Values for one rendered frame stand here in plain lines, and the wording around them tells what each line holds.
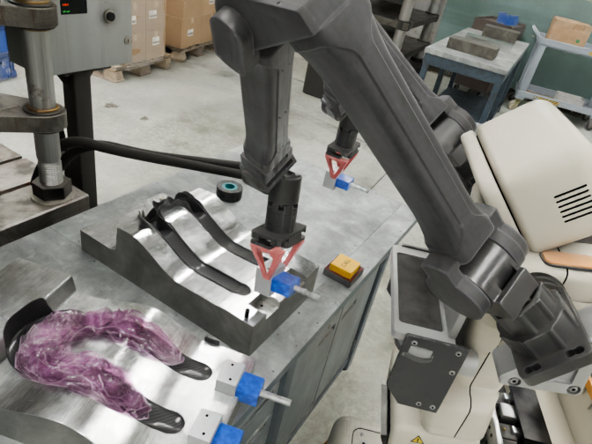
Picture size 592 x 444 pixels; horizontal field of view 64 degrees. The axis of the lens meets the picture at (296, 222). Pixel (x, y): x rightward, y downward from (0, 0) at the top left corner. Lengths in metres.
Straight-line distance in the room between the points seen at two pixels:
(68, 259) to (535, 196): 0.98
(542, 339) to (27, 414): 0.70
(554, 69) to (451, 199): 6.74
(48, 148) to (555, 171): 1.16
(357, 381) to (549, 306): 1.53
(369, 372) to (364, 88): 1.80
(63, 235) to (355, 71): 1.00
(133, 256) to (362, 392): 1.25
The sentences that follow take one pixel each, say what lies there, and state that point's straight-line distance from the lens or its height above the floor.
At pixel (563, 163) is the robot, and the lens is 0.68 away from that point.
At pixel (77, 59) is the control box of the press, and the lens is 1.54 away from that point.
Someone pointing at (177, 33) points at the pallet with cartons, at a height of 0.29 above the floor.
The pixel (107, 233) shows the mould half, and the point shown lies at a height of 0.86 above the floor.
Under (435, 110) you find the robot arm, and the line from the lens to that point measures 0.96.
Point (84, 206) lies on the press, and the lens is 1.50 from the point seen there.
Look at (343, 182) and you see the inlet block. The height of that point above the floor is 0.94.
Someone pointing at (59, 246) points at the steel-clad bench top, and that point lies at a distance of 1.27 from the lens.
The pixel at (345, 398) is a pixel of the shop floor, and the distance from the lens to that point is 2.03.
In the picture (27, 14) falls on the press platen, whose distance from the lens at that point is 1.27.
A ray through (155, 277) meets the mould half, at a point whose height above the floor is 0.86.
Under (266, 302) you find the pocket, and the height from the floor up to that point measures 0.87.
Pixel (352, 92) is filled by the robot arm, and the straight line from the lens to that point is 0.44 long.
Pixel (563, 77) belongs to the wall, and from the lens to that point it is 7.25.
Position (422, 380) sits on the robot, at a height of 0.96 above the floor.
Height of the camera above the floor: 1.56
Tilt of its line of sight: 32 degrees down
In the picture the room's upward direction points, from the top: 12 degrees clockwise
